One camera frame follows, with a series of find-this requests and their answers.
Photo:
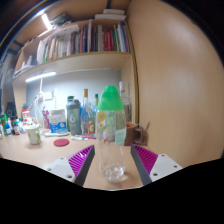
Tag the wooden shelf unit with books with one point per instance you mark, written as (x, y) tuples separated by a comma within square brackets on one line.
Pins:
[(83, 41)]

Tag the grey shaker bottle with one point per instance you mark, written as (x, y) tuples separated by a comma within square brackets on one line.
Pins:
[(73, 116)]

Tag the light blue flat object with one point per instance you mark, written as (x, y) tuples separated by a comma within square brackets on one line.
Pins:
[(56, 134)]

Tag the flat round red coaster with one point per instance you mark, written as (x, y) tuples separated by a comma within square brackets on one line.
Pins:
[(61, 142)]

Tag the white bottle with blue cap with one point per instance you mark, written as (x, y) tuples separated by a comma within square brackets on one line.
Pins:
[(8, 130)]

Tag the pink pen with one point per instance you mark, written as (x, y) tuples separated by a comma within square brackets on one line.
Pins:
[(89, 137)]

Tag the brown mug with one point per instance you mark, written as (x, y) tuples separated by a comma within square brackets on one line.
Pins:
[(133, 133)]

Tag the white power strip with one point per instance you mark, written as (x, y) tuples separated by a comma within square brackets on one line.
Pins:
[(47, 95)]

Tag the dark brown small bottle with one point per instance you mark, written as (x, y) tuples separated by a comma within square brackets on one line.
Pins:
[(16, 128)]

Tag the clear bottle with gold cap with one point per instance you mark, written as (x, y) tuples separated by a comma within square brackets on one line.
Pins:
[(86, 116)]

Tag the slim bottle with green cap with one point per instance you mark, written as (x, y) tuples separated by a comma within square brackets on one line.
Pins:
[(96, 98)]

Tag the blue and white carton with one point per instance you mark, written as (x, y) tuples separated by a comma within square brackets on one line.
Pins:
[(57, 121)]

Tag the green and white marker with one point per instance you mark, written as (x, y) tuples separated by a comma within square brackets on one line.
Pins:
[(76, 137)]

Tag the short white light bar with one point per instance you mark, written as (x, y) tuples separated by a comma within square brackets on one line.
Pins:
[(46, 21)]

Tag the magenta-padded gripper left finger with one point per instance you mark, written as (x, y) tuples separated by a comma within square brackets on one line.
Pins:
[(80, 161)]

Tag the long white light bar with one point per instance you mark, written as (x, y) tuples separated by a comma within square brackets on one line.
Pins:
[(40, 76)]

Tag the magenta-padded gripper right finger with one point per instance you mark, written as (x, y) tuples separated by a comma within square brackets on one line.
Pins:
[(146, 160)]

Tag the green plastic bottle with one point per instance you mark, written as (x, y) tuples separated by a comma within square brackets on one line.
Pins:
[(4, 119)]

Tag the red and white jar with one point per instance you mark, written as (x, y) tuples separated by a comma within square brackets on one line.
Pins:
[(26, 115)]

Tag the clear bottle with green cap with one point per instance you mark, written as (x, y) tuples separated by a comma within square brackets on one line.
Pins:
[(111, 100)]

